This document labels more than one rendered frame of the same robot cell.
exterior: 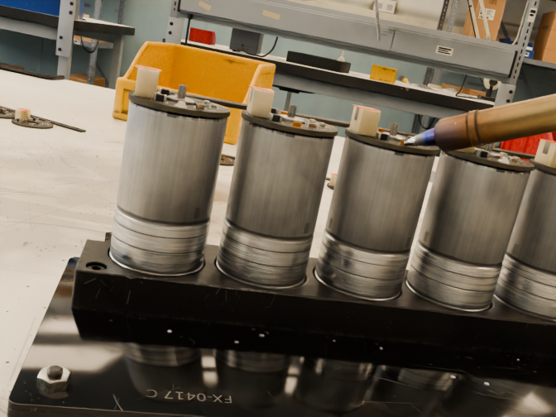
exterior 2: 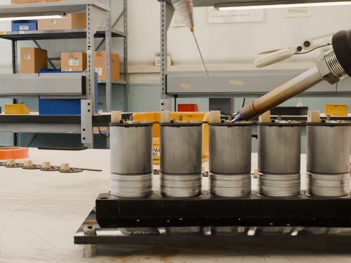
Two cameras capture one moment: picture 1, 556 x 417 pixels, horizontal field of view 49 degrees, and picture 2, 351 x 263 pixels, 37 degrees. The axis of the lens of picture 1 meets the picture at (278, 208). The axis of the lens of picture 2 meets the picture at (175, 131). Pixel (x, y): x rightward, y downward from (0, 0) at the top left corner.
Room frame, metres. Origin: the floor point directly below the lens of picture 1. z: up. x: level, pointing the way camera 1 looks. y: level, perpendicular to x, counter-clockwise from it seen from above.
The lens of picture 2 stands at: (-0.13, -0.06, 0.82)
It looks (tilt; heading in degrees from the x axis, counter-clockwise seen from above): 3 degrees down; 12
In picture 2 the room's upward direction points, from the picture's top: straight up
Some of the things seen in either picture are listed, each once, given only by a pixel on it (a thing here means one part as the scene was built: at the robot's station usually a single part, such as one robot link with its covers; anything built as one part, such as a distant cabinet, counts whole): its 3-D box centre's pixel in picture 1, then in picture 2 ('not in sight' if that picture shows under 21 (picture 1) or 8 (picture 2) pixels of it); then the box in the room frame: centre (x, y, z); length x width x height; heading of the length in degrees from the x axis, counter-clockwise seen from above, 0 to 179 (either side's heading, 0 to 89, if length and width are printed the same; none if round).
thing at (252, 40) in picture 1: (246, 41); (221, 106); (2.64, 0.26, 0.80); 0.15 x 0.12 x 0.10; 178
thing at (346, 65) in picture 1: (318, 62); (281, 110); (2.70, -0.05, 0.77); 0.24 x 0.16 x 0.04; 72
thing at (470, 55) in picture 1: (343, 33); (295, 85); (2.47, -0.12, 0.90); 1.30 x 0.06 x 0.12; 87
